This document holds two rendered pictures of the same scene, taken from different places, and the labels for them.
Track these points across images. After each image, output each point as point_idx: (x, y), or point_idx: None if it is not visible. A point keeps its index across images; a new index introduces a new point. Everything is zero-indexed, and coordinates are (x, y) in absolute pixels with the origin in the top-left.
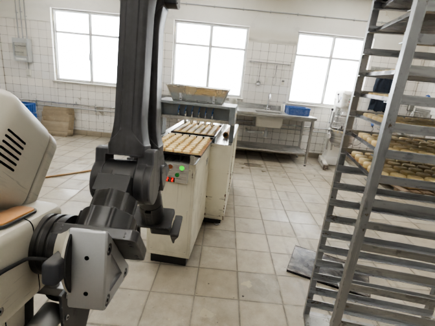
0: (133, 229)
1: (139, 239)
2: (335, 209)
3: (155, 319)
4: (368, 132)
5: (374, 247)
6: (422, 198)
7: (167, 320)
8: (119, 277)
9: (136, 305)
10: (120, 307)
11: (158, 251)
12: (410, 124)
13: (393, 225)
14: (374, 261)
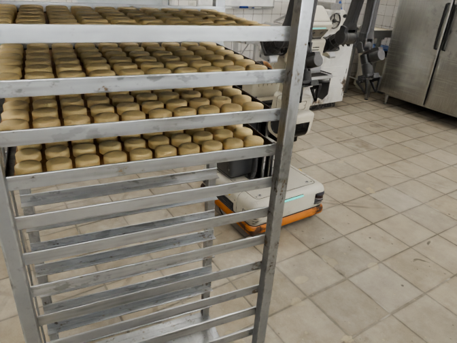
0: (268, 45)
1: (261, 42)
2: None
3: (392, 330)
4: (251, 111)
5: (194, 172)
6: (120, 241)
7: (382, 337)
8: (265, 57)
9: (426, 333)
10: (431, 321)
11: None
12: (196, 43)
13: (158, 286)
14: (175, 330)
